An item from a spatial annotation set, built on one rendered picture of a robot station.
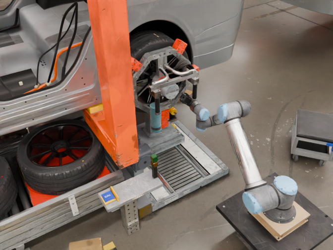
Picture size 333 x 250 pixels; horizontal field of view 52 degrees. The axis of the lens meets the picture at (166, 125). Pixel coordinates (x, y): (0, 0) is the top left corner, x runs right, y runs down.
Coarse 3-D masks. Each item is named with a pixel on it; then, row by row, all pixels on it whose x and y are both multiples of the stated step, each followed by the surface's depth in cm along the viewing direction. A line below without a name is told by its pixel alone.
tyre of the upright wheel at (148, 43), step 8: (144, 32) 268; (152, 32) 269; (160, 32) 276; (136, 40) 261; (144, 40) 258; (152, 40) 256; (160, 40) 258; (168, 40) 262; (136, 48) 254; (144, 48) 253; (152, 48) 257; (160, 48) 261; (136, 56) 253; (184, 56) 279; (144, 112) 289
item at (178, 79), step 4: (196, 72) 258; (180, 76) 254; (184, 76) 253; (188, 76) 255; (192, 76) 257; (168, 80) 249; (172, 80) 249; (176, 80) 251; (180, 80) 253; (160, 84) 245; (164, 84) 246; (168, 84) 249; (152, 88) 242; (156, 88) 244
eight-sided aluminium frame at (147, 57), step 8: (168, 48) 259; (144, 56) 252; (152, 56) 250; (160, 56) 255; (176, 56) 263; (144, 64) 251; (136, 72) 252; (136, 80) 255; (184, 80) 287; (136, 88) 259; (184, 88) 287; (136, 96) 263; (176, 96) 289; (136, 104) 267; (144, 104) 279; (168, 104) 288
